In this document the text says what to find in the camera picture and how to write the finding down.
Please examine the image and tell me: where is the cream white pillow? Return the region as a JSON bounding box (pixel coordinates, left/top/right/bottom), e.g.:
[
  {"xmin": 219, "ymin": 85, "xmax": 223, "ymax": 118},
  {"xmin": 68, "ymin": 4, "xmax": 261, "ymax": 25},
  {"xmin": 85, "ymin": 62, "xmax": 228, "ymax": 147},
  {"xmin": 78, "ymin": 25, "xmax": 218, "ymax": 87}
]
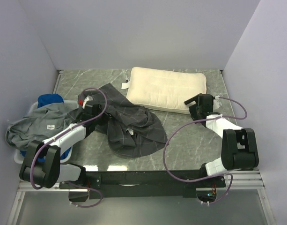
[{"xmin": 126, "ymin": 67, "xmax": 207, "ymax": 115}]

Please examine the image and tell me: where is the dark grey checked pillowcase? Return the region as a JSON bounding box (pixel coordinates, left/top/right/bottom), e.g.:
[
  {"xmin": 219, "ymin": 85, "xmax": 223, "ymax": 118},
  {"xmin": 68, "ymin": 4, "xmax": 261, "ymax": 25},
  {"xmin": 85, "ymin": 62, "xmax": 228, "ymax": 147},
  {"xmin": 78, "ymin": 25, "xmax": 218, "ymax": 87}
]
[{"xmin": 78, "ymin": 83, "xmax": 167, "ymax": 158}]

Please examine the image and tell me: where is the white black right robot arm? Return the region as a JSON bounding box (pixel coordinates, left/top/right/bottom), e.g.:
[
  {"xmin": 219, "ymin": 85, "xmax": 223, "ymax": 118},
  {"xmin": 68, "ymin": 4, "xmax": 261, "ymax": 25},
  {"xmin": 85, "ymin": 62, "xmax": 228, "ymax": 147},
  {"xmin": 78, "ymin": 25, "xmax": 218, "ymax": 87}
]
[{"xmin": 184, "ymin": 93, "xmax": 259, "ymax": 187}]

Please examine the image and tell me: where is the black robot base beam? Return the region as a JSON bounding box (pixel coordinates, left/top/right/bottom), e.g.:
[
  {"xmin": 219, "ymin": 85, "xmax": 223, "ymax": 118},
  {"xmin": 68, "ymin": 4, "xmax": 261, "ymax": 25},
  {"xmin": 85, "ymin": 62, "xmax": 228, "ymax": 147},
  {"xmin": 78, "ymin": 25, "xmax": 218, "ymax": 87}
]
[{"xmin": 73, "ymin": 171, "xmax": 226, "ymax": 198}]

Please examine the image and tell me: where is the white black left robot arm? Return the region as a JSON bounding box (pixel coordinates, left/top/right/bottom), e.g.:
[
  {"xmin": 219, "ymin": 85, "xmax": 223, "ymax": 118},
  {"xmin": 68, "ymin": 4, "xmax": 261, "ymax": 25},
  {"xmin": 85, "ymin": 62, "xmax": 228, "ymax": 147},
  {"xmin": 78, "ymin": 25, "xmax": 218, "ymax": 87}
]
[{"xmin": 19, "ymin": 103, "xmax": 110, "ymax": 189}]

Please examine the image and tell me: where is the white pillow care label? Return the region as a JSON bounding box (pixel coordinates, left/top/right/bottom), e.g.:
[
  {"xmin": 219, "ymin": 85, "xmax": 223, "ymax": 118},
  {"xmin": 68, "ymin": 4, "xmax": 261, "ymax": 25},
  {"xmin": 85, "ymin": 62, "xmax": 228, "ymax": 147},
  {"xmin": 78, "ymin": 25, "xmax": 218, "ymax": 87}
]
[{"xmin": 121, "ymin": 79, "xmax": 130, "ymax": 90}]

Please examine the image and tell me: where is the white pillowcase label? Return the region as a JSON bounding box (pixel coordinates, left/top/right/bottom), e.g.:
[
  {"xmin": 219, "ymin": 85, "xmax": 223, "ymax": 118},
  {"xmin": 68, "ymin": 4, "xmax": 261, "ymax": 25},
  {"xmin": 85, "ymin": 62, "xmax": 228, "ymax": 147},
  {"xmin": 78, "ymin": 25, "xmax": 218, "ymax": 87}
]
[{"xmin": 126, "ymin": 127, "xmax": 134, "ymax": 135}]

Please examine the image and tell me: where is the blue garment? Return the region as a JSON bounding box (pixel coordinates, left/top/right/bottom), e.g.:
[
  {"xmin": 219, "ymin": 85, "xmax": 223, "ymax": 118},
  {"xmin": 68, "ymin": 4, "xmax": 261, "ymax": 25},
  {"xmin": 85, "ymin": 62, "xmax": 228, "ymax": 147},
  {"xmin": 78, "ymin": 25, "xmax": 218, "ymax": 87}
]
[{"xmin": 14, "ymin": 94, "xmax": 73, "ymax": 164}]

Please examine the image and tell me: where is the grey button shirt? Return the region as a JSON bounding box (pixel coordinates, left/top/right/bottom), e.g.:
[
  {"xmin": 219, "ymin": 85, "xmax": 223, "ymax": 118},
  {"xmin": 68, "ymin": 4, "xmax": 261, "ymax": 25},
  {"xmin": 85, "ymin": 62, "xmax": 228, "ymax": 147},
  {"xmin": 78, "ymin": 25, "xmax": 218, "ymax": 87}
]
[{"xmin": 5, "ymin": 100, "xmax": 78, "ymax": 151}]

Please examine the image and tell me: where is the white plastic laundry basket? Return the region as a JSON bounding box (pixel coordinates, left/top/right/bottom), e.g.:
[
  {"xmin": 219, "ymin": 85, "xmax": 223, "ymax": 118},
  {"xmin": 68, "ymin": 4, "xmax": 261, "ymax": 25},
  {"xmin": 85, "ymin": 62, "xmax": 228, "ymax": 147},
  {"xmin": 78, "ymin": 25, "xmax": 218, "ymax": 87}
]
[{"xmin": 14, "ymin": 99, "xmax": 80, "ymax": 165}]

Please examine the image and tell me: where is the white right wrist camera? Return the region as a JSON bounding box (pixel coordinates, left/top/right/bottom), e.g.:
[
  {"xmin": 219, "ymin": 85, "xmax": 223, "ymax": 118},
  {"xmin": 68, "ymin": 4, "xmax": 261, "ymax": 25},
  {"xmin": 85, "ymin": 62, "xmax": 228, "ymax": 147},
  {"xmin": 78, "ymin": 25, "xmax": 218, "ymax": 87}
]
[{"xmin": 213, "ymin": 96, "xmax": 222, "ymax": 110}]

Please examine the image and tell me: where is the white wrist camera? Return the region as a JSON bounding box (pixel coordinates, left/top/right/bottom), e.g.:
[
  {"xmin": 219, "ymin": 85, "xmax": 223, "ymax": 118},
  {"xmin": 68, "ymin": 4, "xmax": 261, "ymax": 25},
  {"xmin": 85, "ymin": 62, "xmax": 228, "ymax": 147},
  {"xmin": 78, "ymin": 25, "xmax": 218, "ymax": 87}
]
[
  {"xmin": 78, "ymin": 96, "xmax": 93, "ymax": 109},
  {"xmin": 213, "ymin": 96, "xmax": 222, "ymax": 110}
]

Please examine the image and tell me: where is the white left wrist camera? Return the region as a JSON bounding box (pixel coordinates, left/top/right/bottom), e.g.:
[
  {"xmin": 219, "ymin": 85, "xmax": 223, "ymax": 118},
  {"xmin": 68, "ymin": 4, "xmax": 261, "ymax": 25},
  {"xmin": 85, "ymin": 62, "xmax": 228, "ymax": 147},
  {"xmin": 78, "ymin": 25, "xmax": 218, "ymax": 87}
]
[{"xmin": 78, "ymin": 96, "xmax": 93, "ymax": 109}]

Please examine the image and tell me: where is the aluminium frame rail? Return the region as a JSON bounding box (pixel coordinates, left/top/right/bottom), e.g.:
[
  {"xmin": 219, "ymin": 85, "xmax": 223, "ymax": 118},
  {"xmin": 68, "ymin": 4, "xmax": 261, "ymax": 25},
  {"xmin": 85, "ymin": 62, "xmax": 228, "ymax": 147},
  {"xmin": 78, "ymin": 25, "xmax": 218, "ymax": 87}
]
[{"xmin": 7, "ymin": 171, "xmax": 276, "ymax": 225}]

